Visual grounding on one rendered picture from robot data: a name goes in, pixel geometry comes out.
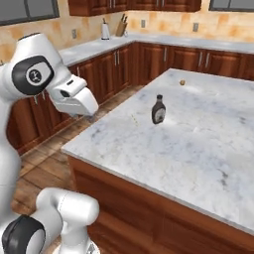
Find dark brown syrup bottle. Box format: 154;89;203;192
151;93;167;126

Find wooden knife block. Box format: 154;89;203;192
114;13;129;38

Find white kettle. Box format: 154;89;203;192
100;17;112;42

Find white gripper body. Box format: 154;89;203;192
52;86;100;117

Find brown wooden wall cabinets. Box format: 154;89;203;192
66;0;202;18

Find dark framed window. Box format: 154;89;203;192
0;0;61;27
208;0;254;13

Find brown wooden island base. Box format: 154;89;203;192
66;154;254;254

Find brown wooden base cabinets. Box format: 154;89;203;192
132;41;254;87
5;42;137;157

